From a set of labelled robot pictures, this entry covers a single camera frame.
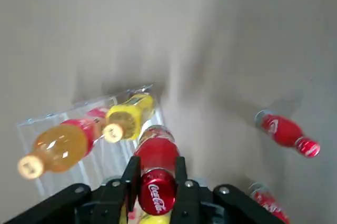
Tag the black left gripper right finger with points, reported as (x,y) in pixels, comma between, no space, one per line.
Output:
(189,203)

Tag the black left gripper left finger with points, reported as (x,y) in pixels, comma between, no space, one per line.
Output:
(110,200)

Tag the red cola bottle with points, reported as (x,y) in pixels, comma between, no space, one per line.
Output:
(158,150)
(284,131)
(268,203)

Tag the clear acrylic bottle shelf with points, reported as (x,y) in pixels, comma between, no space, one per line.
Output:
(105,160)

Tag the yellow drink bottle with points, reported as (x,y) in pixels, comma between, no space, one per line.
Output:
(150,219)
(129,118)

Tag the orange tea bottle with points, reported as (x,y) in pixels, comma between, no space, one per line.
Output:
(60,147)

